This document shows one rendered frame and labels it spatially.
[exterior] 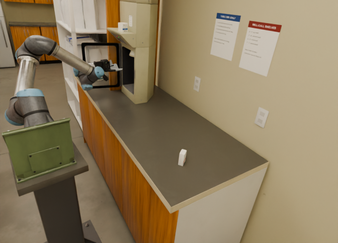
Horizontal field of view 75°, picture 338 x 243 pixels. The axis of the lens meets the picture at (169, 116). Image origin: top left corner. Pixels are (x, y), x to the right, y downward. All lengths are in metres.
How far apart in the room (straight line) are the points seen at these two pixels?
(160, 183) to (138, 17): 1.16
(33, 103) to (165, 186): 0.76
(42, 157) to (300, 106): 1.30
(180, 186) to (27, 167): 0.72
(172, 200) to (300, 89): 0.84
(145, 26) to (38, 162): 1.15
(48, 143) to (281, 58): 1.25
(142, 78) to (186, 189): 1.04
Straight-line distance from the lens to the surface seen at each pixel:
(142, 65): 1.81
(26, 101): 1.27
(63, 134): 1.18
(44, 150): 1.20
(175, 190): 1.12
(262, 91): 1.42
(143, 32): 1.76
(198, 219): 1.28
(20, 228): 2.36
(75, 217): 1.59
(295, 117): 1.35
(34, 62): 1.60
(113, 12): 2.06
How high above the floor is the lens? 1.74
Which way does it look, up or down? 27 degrees down
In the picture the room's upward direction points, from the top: 5 degrees clockwise
